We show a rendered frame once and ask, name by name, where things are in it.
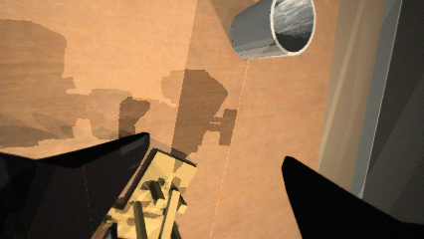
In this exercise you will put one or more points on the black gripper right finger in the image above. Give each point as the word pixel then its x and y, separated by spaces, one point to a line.
pixel 324 210

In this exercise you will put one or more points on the white cup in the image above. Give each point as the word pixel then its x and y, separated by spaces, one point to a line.
pixel 273 28

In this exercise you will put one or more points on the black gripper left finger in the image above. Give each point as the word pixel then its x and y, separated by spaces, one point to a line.
pixel 67 196

